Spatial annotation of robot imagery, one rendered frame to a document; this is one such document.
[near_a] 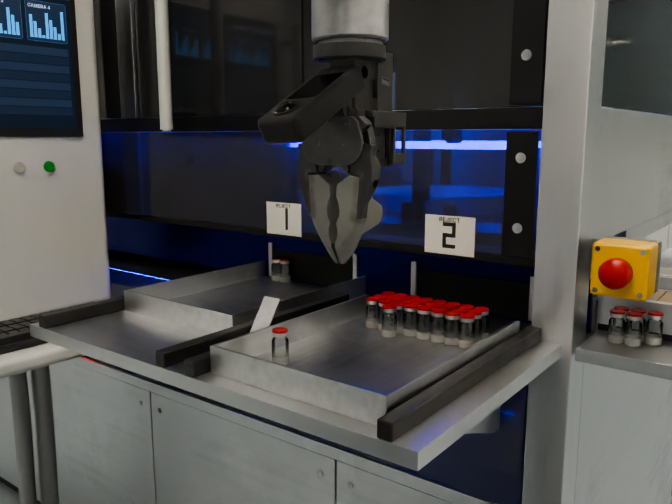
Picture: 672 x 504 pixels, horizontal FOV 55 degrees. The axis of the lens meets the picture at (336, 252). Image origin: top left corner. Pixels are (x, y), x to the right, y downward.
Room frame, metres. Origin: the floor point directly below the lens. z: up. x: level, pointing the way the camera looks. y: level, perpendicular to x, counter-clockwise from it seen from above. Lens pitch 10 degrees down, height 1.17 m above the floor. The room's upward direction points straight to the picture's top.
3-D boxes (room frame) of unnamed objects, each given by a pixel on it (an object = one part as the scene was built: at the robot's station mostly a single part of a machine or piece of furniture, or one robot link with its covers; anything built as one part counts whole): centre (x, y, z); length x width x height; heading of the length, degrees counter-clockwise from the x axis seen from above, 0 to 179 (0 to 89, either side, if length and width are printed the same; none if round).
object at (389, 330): (0.92, -0.08, 0.90); 0.02 x 0.02 x 0.05
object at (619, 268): (0.83, -0.36, 0.99); 0.04 x 0.04 x 0.04; 53
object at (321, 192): (0.67, 0.00, 1.09); 0.06 x 0.03 x 0.09; 143
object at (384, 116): (0.66, -0.02, 1.19); 0.09 x 0.08 x 0.12; 143
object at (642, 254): (0.86, -0.39, 1.00); 0.08 x 0.07 x 0.07; 143
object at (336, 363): (0.83, -0.05, 0.90); 0.34 x 0.26 x 0.04; 142
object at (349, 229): (0.65, -0.03, 1.09); 0.06 x 0.03 x 0.09; 143
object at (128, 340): (0.97, 0.06, 0.87); 0.70 x 0.48 x 0.02; 53
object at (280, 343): (0.80, 0.07, 0.90); 0.02 x 0.02 x 0.04
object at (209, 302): (1.13, 0.15, 0.90); 0.34 x 0.26 x 0.04; 143
